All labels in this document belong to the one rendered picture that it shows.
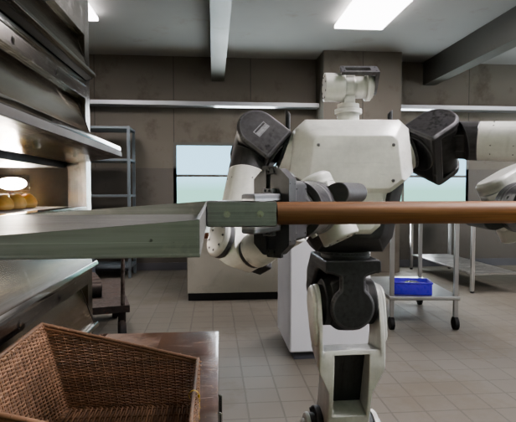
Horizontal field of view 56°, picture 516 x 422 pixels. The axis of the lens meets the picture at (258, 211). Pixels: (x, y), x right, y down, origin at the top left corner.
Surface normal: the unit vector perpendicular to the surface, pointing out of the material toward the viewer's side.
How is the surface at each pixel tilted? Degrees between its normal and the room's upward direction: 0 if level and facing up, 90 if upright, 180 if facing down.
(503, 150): 122
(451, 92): 90
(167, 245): 90
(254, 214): 90
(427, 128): 40
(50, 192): 90
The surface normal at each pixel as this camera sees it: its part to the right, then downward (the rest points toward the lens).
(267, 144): 0.16, -0.36
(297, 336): 0.09, 0.04
